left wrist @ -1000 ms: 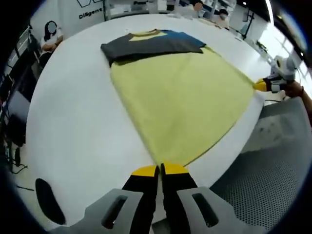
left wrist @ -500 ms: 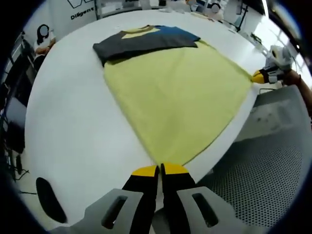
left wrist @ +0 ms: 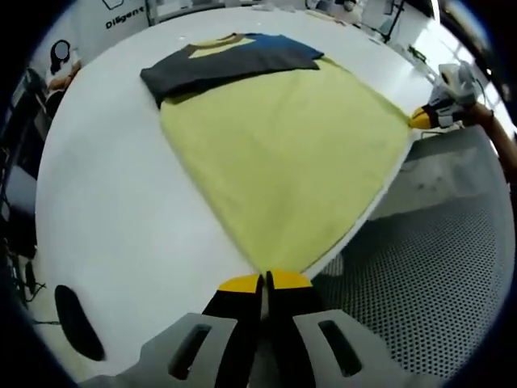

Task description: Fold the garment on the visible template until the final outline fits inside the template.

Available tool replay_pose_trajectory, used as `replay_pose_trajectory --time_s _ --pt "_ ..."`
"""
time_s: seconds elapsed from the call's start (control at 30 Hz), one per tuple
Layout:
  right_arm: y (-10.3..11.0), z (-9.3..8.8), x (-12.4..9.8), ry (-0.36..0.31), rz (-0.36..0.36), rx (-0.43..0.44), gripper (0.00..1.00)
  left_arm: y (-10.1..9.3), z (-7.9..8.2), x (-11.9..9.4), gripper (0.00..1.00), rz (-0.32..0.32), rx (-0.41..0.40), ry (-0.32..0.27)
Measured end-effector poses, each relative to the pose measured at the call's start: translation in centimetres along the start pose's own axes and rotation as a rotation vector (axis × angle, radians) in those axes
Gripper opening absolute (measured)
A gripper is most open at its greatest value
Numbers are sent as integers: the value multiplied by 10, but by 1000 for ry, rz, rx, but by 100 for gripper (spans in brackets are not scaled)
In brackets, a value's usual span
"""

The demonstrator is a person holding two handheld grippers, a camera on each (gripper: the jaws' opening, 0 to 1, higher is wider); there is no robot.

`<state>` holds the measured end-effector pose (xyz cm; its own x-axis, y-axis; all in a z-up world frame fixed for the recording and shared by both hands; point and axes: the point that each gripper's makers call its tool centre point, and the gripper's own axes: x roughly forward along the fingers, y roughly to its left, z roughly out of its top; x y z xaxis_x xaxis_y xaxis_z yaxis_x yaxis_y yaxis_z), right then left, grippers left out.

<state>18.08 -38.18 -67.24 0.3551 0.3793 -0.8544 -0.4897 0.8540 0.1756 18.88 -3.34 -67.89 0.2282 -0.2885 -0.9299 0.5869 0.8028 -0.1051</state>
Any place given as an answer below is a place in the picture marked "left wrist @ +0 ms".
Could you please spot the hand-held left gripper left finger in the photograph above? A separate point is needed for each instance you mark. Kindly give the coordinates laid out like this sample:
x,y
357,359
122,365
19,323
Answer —
x,y
242,323

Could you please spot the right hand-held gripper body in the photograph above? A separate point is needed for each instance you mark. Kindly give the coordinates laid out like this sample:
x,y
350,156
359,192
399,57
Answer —
x,y
456,85

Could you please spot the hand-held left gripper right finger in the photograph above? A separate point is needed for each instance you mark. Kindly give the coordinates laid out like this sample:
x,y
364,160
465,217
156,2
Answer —
x,y
291,323

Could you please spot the yellow grey blue garment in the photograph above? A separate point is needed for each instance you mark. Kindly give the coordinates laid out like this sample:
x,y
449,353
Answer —
x,y
282,153

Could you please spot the person's right hand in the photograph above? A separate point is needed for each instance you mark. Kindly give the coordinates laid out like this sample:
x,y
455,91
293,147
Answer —
x,y
478,115

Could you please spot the ceiling light strip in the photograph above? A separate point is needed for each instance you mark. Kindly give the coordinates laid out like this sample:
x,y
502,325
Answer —
x,y
435,10

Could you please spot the black stand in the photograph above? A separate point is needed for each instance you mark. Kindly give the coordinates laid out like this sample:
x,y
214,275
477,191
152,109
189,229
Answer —
x,y
393,20

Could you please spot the grey mesh chair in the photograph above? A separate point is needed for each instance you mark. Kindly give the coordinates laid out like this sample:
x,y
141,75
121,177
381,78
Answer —
x,y
424,262

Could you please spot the white cloth piece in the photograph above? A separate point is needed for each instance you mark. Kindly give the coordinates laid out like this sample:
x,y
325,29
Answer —
x,y
264,7

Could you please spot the metal storage shelf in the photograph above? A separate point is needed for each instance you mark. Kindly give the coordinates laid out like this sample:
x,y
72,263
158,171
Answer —
x,y
152,10

